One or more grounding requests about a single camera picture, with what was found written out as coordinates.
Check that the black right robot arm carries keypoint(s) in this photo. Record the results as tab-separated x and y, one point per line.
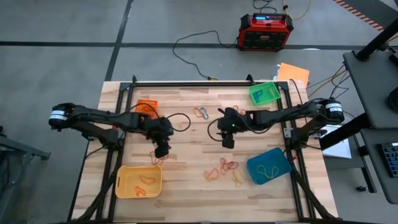
280	114

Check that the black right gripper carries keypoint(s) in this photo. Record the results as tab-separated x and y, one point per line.
233	123

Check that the grey metal mounting plate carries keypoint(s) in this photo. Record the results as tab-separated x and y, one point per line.
287	132

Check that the yellow rubber band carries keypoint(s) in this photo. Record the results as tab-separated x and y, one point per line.
262	173
237	180

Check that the black computer keyboard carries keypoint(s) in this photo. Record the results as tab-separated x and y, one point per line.
390	158

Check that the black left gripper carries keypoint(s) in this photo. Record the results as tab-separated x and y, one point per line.
160	130

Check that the orange rubber band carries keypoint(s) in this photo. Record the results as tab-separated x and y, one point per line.
138	188
196	113
222	169
207	176
141	178

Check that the dark red rubber band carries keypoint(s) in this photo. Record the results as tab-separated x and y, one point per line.
242	111
231	164

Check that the black desk frame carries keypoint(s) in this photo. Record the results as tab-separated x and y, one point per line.
345	132

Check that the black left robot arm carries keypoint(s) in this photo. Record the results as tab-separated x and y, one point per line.
102	115

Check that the orange plastic basket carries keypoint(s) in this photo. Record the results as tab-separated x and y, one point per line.
146	105

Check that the orange paper sheet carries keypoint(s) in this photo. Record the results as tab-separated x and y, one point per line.
293	73

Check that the hazard striped floor strip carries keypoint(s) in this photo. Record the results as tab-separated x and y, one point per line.
357	14

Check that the green plastic basket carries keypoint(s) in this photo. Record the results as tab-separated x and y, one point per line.
270	90

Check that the white paper sheet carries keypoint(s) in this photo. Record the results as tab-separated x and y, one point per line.
340	149

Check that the black round object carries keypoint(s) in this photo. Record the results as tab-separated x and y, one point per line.
394	104

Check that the small black caster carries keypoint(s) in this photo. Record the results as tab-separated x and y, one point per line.
360	188

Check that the blue plastic basket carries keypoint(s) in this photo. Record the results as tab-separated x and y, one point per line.
259	160

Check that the grey desk with keyboard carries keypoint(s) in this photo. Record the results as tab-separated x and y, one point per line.
392	189

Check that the grey metal stand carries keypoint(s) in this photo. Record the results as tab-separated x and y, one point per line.
25	151

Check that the yellow plastic basket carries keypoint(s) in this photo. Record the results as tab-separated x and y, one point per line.
124	180

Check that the large grey desk top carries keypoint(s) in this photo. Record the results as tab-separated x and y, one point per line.
370	90

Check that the red portable power station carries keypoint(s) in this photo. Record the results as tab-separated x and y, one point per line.
264	37

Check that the black desk pole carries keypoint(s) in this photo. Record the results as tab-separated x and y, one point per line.
376	42

